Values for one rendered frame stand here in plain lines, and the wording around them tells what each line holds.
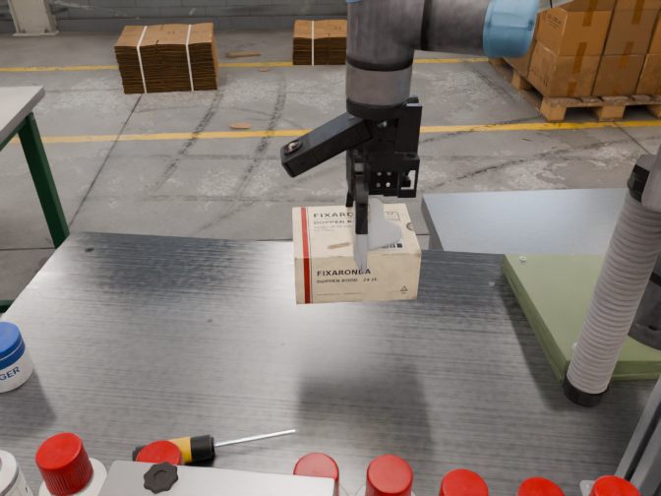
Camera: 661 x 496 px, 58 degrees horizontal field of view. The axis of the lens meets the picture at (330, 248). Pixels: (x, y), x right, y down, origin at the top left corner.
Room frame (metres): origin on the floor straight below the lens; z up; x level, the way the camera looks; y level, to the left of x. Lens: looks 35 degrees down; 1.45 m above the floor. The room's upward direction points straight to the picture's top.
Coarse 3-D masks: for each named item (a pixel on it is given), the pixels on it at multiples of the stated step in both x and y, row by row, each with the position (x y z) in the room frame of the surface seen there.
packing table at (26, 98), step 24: (0, 96) 1.79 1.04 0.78; (24, 96) 1.79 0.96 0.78; (0, 120) 1.60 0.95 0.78; (24, 120) 1.79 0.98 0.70; (0, 144) 1.51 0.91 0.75; (24, 144) 1.80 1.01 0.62; (48, 168) 1.83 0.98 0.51; (48, 192) 1.80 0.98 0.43; (48, 216) 1.80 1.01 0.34; (0, 312) 1.47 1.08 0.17
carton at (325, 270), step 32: (320, 224) 0.67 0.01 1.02; (352, 224) 0.67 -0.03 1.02; (320, 256) 0.60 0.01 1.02; (352, 256) 0.60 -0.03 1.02; (384, 256) 0.60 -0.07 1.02; (416, 256) 0.60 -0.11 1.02; (320, 288) 0.59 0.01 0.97; (352, 288) 0.60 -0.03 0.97; (384, 288) 0.60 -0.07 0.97; (416, 288) 0.60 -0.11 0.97
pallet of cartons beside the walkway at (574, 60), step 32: (576, 0) 3.46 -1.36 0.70; (608, 0) 3.48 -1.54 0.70; (640, 0) 3.50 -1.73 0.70; (544, 32) 3.69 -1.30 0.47; (576, 32) 3.46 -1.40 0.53; (608, 32) 3.50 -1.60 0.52; (640, 32) 3.50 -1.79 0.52; (512, 64) 4.07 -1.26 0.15; (544, 64) 3.60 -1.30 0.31; (576, 64) 3.46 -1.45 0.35; (608, 64) 3.49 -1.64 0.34; (640, 64) 3.50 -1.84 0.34; (544, 96) 3.54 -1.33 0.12; (576, 96) 3.47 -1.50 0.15; (608, 96) 3.48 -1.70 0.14; (640, 96) 3.48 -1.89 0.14
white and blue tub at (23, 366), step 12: (0, 324) 0.61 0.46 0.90; (12, 324) 0.61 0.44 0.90; (0, 336) 0.59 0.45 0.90; (12, 336) 0.59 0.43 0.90; (0, 348) 0.56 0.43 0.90; (12, 348) 0.57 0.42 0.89; (24, 348) 0.59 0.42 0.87; (0, 360) 0.55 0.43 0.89; (12, 360) 0.56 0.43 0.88; (24, 360) 0.58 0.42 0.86; (0, 372) 0.55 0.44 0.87; (12, 372) 0.56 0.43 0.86; (24, 372) 0.57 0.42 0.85; (0, 384) 0.55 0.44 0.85; (12, 384) 0.55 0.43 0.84
